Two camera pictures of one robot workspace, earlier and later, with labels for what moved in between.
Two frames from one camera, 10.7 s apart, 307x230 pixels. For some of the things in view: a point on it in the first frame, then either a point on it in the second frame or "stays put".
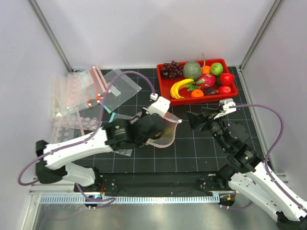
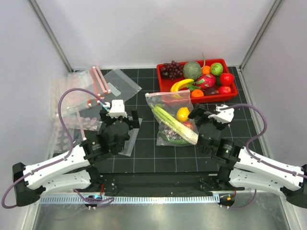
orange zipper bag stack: [77, 90] stays put
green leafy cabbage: [216, 68] stays put
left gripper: [143, 114] to [108, 120]
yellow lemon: [166, 132] to [182, 114]
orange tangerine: [197, 93] stays put
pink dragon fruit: [203, 81] stays put
